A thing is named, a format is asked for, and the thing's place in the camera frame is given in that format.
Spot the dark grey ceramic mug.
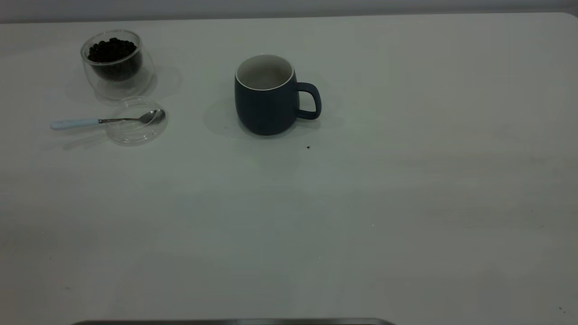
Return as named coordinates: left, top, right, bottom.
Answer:
left=234, top=54, right=322, bottom=136

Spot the clear glass lid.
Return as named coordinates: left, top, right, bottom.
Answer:
left=106, top=96, right=168, bottom=146

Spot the double-walled glass cup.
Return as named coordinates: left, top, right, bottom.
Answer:
left=80, top=30, right=155, bottom=101

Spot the metal spoon with white handle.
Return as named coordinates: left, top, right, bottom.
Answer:
left=50, top=109, right=166, bottom=131

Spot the coffee beans pile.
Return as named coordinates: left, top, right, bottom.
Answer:
left=88, top=38, right=142, bottom=82

